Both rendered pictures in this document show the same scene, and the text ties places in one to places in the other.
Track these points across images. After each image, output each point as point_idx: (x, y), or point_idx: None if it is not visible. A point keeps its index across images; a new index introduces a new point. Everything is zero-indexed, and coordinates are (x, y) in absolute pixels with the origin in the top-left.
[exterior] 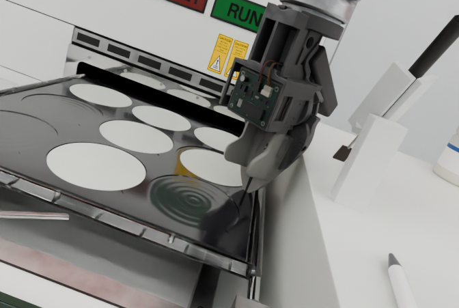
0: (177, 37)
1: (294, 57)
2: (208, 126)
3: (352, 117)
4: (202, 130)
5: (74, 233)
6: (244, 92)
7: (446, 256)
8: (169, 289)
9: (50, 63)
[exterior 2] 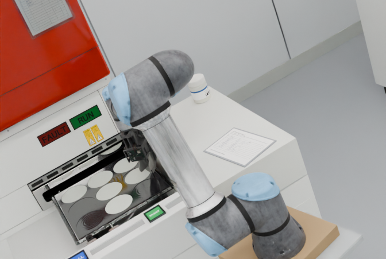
0: (69, 147)
1: (136, 139)
2: (114, 165)
3: None
4: (115, 168)
5: None
6: (133, 155)
7: (200, 146)
8: None
9: (29, 207)
